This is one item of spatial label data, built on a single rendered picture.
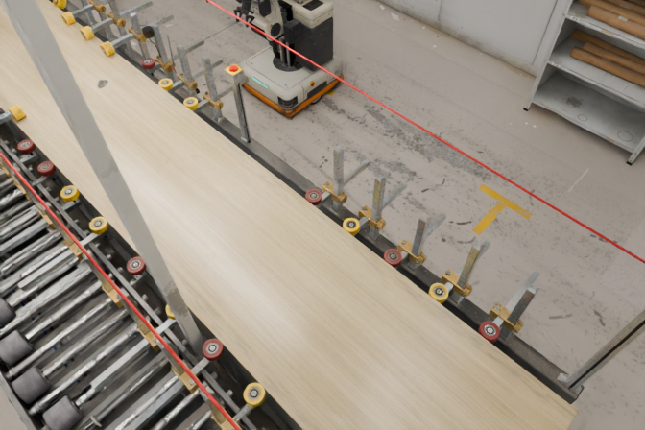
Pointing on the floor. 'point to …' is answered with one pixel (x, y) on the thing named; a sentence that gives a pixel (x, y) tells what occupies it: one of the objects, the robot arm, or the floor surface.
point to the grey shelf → (572, 12)
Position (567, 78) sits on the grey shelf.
